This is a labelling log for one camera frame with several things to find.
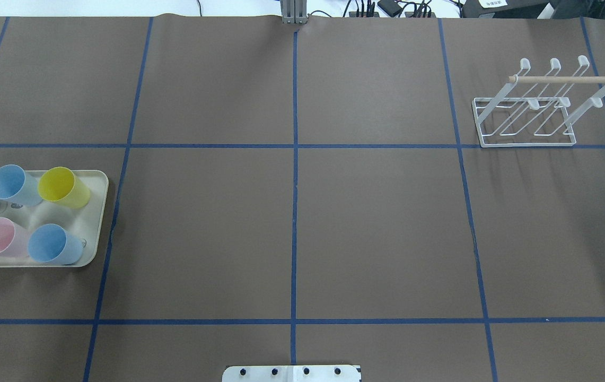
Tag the light blue plastic cup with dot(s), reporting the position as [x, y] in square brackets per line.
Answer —
[18, 186]

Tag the yellow plastic cup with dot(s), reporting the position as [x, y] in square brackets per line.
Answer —
[63, 187]

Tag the pink plastic cup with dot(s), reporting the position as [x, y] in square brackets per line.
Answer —
[13, 239]

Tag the cream plastic tray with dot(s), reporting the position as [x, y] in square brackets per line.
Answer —
[84, 223]

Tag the aluminium frame post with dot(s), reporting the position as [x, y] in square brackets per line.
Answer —
[294, 11]

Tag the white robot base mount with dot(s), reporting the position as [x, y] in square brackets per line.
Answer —
[319, 372]

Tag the white wire cup rack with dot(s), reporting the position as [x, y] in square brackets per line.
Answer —
[538, 110]

